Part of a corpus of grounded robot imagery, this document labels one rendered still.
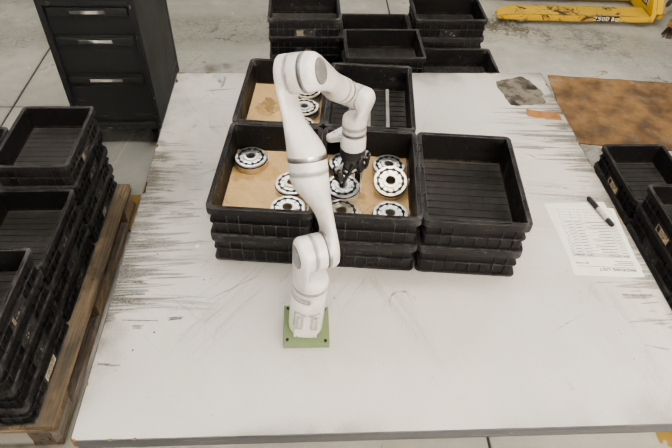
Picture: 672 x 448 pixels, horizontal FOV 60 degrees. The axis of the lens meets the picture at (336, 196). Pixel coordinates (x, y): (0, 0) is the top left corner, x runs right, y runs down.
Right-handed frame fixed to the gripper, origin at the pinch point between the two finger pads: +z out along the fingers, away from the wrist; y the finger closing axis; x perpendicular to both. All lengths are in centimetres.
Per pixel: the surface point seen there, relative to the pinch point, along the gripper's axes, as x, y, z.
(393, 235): -23.8, -5.9, 0.7
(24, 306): 53, -91, 37
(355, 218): -16.7, -14.5, -6.4
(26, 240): 93, -79, 48
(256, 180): 22.0, -19.9, 2.9
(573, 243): -55, 46, 16
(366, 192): -4.5, 2.6, 2.9
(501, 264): -47, 17, 10
